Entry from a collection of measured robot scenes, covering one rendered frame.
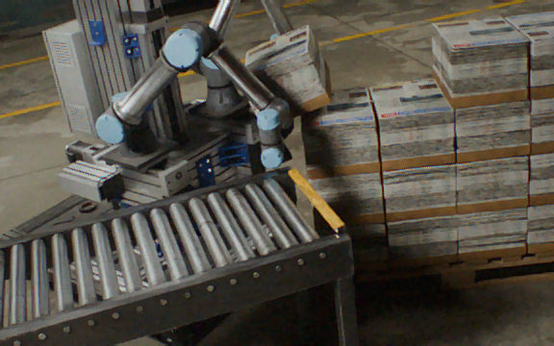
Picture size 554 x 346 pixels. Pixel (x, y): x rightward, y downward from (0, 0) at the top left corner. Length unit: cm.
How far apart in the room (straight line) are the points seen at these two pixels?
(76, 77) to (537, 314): 212
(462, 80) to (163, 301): 140
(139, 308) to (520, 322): 162
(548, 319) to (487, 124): 82
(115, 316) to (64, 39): 144
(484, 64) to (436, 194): 55
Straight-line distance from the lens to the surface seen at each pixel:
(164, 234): 219
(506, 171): 290
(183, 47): 235
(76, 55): 304
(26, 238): 240
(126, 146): 273
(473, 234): 301
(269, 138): 243
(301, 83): 269
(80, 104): 314
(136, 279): 202
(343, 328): 218
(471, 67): 271
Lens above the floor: 187
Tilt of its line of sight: 26 degrees down
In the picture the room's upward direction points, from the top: 8 degrees counter-clockwise
